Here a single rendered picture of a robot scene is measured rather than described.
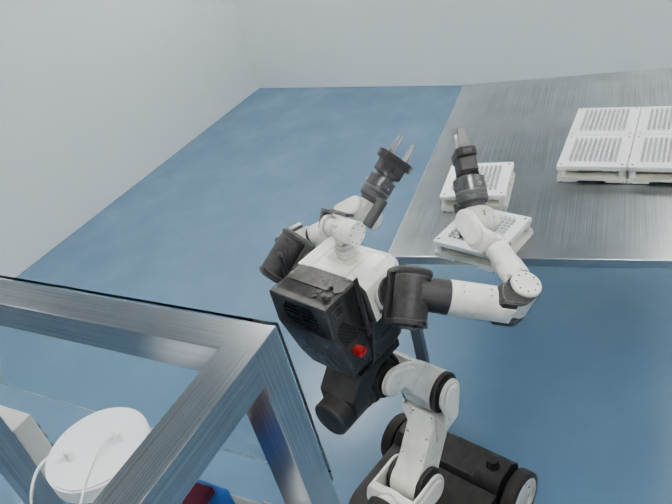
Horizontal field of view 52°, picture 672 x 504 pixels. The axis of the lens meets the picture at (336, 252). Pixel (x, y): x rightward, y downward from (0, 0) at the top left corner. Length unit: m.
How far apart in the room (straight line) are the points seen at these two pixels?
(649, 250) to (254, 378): 1.69
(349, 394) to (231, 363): 1.06
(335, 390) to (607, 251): 1.00
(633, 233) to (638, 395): 0.89
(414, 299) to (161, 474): 0.98
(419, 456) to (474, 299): 0.88
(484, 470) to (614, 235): 0.94
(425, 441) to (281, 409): 1.47
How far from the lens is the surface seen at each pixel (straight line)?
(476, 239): 1.87
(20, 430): 1.96
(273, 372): 0.97
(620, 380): 3.20
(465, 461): 2.69
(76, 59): 5.61
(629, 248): 2.41
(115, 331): 1.10
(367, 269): 1.77
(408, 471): 2.48
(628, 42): 5.64
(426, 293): 1.69
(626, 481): 2.87
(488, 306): 1.73
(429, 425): 2.42
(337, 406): 1.97
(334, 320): 1.72
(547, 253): 2.40
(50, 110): 5.44
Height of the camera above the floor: 2.30
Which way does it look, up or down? 33 degrees down
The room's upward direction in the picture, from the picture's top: 15 degrees counter-clockwise
